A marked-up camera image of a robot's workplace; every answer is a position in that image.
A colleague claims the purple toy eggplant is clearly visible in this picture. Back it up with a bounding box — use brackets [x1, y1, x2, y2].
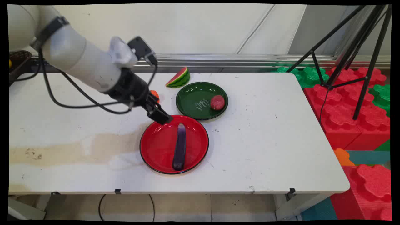
[172, 123, 187, 171]

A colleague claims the green foam block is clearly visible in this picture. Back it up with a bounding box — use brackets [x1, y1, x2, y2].
[271, 65, 330, 88]
[368, 84, 391, 117]

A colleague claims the brown wicker basket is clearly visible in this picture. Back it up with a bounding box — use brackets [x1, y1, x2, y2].
[9, 50, 33, 85]

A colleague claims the aluminium wall rail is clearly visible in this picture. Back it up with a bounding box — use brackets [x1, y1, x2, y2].
[31, 52, 391, 70]

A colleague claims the toy watermelon slice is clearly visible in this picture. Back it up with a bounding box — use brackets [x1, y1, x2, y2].
[165, 67, 191, 88]

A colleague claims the black tripod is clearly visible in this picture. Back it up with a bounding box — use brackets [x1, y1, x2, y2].
[286, 5, 393, 121]

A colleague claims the teal foam mat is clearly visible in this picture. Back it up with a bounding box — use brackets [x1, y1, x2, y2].
[345, 150, 391, 166]

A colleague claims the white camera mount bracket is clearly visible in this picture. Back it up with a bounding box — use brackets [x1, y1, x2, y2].
[108, 37, 138, 68]

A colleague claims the black floor cable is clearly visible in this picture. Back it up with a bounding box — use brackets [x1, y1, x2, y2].
[98, 194, 156, 222]

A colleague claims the red plate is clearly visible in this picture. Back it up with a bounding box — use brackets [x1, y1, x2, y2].
[139, 114, 209, 175]

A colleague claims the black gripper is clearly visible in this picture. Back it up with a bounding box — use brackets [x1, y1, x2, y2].
[106, 67, 173, 126]

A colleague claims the green plate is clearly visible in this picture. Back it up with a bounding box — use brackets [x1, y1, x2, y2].
[176, 82, 229, 121]

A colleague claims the black arm strap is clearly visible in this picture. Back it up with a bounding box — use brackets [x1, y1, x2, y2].
[30, 16, 70, 52]

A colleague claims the large red foam block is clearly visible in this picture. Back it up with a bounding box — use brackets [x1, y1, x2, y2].
[304, 67, 391, 151]

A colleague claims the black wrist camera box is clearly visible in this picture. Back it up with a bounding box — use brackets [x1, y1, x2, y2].
[127, 36, 158, 67]

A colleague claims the orange foam piece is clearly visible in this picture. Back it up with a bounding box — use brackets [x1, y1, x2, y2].
[333, 148, 356, 167]

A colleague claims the red toy lychee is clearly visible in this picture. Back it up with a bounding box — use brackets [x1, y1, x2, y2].
[210, 95, 226, 111]

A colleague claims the white table leg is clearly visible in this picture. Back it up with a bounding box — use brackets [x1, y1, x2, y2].
[274, 193, 332, 221]

